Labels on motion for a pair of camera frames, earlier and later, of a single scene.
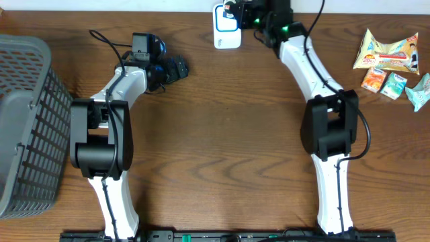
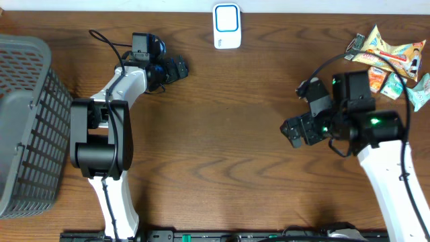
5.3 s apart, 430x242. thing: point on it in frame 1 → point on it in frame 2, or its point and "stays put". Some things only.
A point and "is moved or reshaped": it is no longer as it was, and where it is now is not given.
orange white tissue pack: (373, 79) stays put
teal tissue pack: (394, 86) stays put
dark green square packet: (226, 5) → (355, 46)
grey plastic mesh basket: (35, 109) stays put
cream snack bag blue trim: (402, 54) is moved or reshaped
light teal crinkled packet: (419, 95) stays put
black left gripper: (174, 74) stays put
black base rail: (232, 236) stays put
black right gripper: (240, 8) → (306, 122)
